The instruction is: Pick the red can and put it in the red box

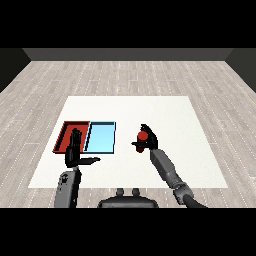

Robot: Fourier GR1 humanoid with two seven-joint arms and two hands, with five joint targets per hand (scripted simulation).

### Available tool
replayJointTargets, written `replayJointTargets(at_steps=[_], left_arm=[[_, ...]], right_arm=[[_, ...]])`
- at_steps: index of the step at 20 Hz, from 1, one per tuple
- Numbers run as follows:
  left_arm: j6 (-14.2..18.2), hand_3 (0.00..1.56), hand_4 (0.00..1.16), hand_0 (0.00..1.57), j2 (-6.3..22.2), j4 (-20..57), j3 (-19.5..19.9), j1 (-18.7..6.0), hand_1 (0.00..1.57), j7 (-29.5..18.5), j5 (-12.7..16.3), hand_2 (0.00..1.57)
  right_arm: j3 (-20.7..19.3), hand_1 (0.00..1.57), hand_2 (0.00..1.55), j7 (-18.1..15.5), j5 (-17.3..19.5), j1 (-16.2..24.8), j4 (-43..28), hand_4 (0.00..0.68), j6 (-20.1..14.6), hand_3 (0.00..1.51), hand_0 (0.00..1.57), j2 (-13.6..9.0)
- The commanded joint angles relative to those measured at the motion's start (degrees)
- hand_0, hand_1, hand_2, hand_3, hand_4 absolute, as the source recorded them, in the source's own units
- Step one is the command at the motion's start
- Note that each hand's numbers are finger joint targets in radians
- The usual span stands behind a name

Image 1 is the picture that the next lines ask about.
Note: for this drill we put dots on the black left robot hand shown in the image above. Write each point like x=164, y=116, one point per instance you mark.
x=72, y=154

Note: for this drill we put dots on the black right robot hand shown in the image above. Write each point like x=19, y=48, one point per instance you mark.
x=152, y=139

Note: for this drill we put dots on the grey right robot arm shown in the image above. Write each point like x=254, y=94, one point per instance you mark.
x=171, y=175

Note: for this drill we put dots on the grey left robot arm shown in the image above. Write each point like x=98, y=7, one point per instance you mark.
x=67, y=188

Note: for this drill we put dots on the small red can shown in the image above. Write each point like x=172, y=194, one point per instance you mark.
x=142, y=140

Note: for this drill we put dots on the red shallow open box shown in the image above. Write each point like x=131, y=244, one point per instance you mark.
x=65, y=138

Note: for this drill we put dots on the light blue shallow open box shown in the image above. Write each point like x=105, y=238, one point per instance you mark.
x=100, y=137

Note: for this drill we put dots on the dark grey robot body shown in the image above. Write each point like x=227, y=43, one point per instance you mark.
x=128, y=201

